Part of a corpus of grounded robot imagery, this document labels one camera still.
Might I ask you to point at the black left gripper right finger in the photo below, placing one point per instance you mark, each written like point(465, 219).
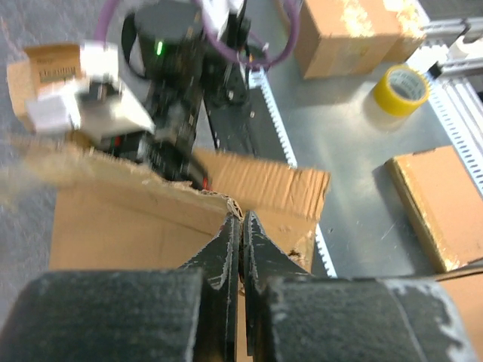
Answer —
point(292, 315)

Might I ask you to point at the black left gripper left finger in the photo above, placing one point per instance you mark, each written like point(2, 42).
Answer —
point(183, 314)

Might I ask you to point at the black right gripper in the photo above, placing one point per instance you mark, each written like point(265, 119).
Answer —
point(164, 157)

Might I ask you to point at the brown cardboard express box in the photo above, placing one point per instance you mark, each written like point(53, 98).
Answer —
point(111, 213)

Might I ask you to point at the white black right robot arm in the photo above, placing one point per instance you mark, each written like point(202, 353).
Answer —
point(185, 74)

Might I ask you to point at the cardboard box bottom right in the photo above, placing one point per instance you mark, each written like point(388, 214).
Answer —
point(339, 38)

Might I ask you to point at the flat cardboard piece right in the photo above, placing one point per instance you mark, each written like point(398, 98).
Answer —
point(442, 204)

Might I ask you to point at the yellow packing tape roll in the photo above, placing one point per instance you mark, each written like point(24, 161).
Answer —
point(401, 91)

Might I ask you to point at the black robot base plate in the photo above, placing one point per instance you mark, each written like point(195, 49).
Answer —
point(246, 129)

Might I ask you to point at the grey slotted cable duct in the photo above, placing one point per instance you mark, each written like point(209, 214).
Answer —
point(260, 79)

